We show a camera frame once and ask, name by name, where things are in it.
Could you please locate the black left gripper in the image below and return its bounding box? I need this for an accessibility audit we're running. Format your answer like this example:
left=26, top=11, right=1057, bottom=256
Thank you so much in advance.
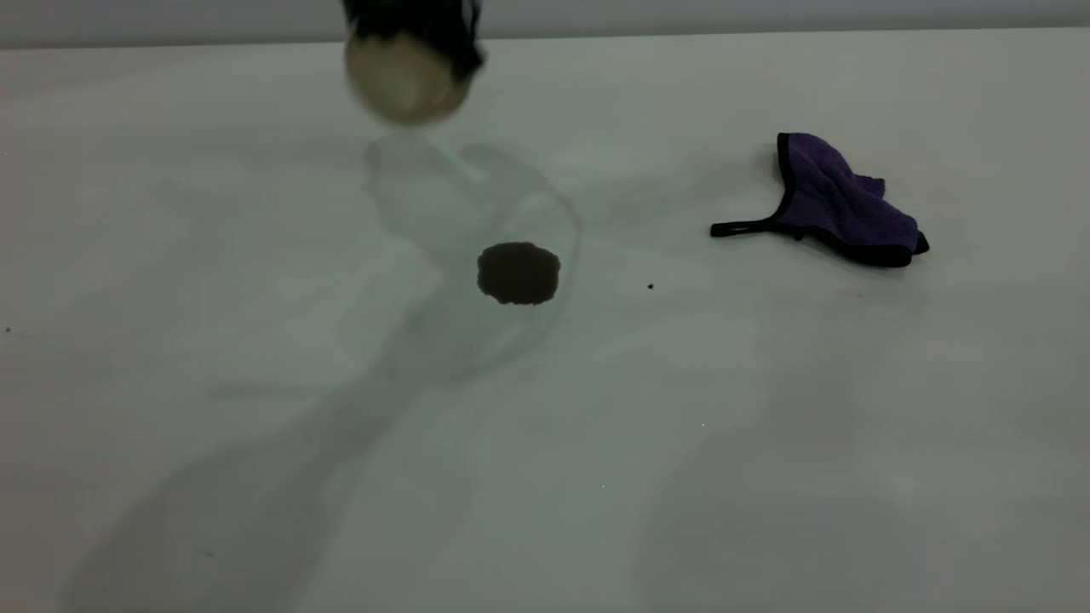
left=341, top=0, right=487, bottom=83

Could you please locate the white paper coffee cup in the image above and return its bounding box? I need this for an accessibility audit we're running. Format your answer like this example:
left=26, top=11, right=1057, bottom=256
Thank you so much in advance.
left=344, top=32, right=474, bottom=129

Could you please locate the purple cloth with black trim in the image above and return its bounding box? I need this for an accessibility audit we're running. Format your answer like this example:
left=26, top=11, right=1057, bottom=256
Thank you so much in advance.
left=710, top=132, right=930, bottom=269

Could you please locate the dark brown coffee spill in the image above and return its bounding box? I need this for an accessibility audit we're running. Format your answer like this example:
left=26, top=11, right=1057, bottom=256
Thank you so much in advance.
left=477, top=242, right=562, bottom=307

